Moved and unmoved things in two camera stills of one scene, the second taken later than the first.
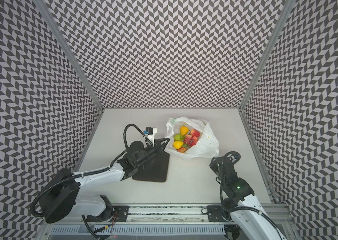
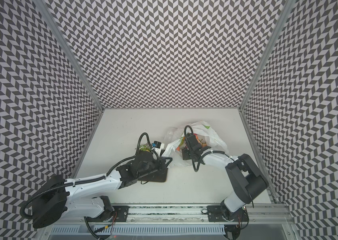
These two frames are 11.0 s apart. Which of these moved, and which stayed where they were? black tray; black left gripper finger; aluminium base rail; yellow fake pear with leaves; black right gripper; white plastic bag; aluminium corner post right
Moved: black right gripper; black left gripper finger; yellow fake pear with leaves; white plastic bag
Stayed: black tray; aluminium corner post right; aluminium base rail
